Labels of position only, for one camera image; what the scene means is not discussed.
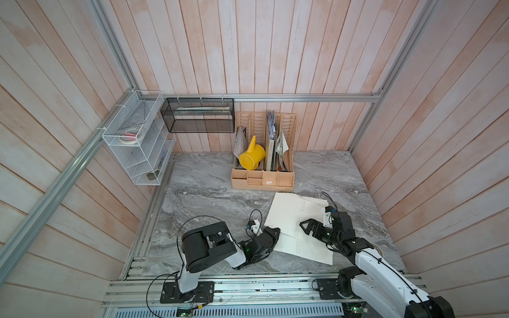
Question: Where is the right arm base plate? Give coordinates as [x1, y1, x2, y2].
[315, 277, 355, 300]

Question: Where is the peach plastic desk organizer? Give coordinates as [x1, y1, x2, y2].
[231, 112, 297, 192]

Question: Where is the yellow plastic watering can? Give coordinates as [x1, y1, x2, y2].
[239, 136, 266, 170]

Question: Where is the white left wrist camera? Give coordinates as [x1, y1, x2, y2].
[246, 219, 261, 237]

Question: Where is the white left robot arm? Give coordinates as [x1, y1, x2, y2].
[177, 221, 280, 294]

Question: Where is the aluminium frame rail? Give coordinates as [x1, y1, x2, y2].
[162, 94, 382, 103]

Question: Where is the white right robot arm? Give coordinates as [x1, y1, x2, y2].
[300, 209, 455, 317]

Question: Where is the grey-green book in organizer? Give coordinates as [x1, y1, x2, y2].
[265, 111, 276, 171]

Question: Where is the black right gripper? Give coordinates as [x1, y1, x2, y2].
[300, 217, 341, 246]

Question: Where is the black mesh wall basket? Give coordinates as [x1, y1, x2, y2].
[160, 98, 235, 134]

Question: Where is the cream notebook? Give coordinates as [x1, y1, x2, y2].
[264, 193, 333, 265]

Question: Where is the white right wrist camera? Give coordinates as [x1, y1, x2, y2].
[323, 206, 335, 228]

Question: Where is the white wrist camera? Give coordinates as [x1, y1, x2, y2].
[323, 206, 335, 228]
[246, 219, 261, 237]

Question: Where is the grey folder in organizer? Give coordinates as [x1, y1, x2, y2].
[233, 126, 249, 160]

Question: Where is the white wire wall shelf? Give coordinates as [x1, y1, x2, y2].
[102, 90, 175, 186]

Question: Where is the tape roll on shelf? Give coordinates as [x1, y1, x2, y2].
[119, 127, 144, 145]

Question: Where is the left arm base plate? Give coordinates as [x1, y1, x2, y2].
[160, 281, 215, 304]

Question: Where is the illustrated book in organizer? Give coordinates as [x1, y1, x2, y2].
[276, 129, 289, 172]

